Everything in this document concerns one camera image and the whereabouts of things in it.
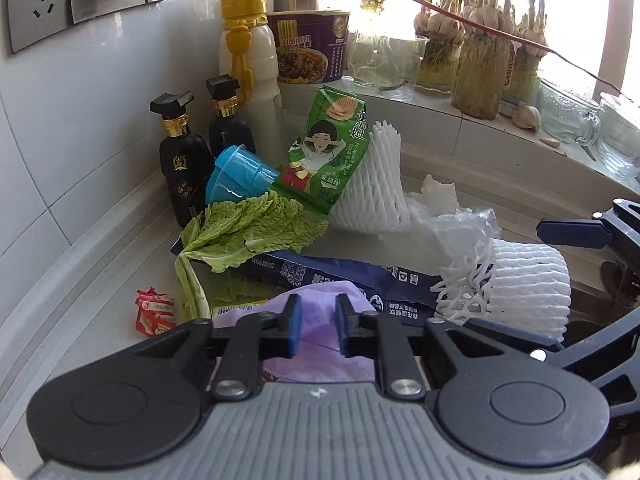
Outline napa cabbage leaf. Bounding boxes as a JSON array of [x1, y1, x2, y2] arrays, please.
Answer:
[[175, 190, 331, 322]]

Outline white foam fruit net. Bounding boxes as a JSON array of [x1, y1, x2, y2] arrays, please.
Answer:
[[327, 119, 413, 233], [430, 237, 572, 343]]

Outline grey wall socket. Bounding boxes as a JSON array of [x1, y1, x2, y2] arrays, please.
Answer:
[[6, 0, 69, 54]]

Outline purple instant noodle cup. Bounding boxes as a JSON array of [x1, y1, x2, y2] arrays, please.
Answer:
[[266, 9, 351, 86]]

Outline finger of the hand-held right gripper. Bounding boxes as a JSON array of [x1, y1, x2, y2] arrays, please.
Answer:
[[536, 200, 640, 261], [462, 310, 640, 376]]

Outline green chip bag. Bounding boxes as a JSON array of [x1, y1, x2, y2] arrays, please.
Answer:
[[270, 85, 373, 218]]

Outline clear plastic cup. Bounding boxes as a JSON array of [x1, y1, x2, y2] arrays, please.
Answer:
[[347, 31, 431, 92]]

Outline sprouting garlic jars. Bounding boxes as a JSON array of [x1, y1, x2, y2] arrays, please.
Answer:
[[327, 0, 640, 102]]

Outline dark blue packet wrapper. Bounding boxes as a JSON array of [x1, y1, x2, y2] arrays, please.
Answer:
[[170, 240, 446, 321]]

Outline small clear cup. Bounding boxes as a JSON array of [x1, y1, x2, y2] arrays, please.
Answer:
[[382, 77, 416, 102]]

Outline white tissue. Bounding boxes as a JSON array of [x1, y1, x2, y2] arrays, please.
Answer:
[[420, 174, 461, 211]]

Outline sprouting garlic in cup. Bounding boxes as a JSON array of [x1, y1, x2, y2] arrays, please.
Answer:
[[505, 0, 547, 107], [412, 0, 468, 99], [452, 0, 518, 121]]

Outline glass jar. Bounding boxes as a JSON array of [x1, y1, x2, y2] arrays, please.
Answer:
[[597, 92, 640, 182]]

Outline clear plastic bag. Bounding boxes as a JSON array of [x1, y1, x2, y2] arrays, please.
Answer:
[[405, 205, 502, 273]]

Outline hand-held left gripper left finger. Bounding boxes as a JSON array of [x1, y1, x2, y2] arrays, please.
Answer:
[[165, 294, 303, 401]]

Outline clear drinking glass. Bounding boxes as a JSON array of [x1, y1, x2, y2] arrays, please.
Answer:
[[273, 96, 307, 171]]

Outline purple plastic bag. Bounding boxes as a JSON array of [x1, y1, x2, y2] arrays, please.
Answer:
[[260, 280, 377, 382]]

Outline glass mug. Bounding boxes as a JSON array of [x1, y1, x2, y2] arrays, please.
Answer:
[[539, 77, 601, 146]]

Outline dark bottle with gold collar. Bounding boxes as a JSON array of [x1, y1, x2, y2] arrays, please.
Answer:
[[149, 91, 213, 228], [205, 75, 257, 161]]

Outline red wrapper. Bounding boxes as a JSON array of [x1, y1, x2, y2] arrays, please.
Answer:
[[135, 287, 177, 339]]

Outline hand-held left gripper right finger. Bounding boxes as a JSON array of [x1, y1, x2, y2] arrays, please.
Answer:
[[334, 294, 468, 401]]

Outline white bottle with yellow cap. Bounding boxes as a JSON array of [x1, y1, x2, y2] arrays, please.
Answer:
[[219, 0, 282, 161]]

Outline blue plastic cup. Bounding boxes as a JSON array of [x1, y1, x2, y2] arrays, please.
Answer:
[[205, 145, 281, 207]]

